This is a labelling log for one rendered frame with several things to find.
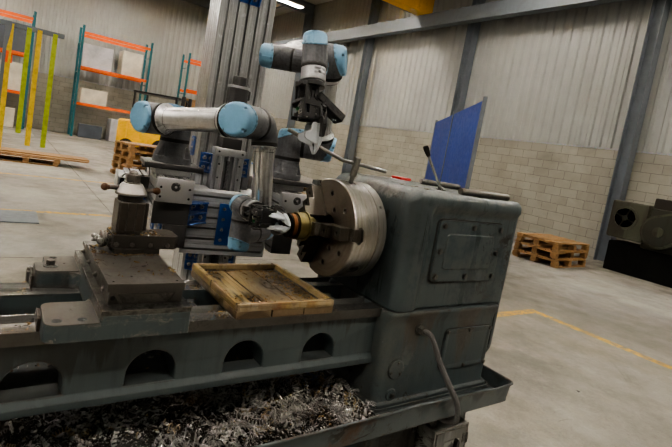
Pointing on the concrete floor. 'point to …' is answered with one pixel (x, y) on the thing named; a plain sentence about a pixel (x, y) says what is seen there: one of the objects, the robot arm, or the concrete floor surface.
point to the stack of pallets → (130, 155)
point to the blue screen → (456, 145)
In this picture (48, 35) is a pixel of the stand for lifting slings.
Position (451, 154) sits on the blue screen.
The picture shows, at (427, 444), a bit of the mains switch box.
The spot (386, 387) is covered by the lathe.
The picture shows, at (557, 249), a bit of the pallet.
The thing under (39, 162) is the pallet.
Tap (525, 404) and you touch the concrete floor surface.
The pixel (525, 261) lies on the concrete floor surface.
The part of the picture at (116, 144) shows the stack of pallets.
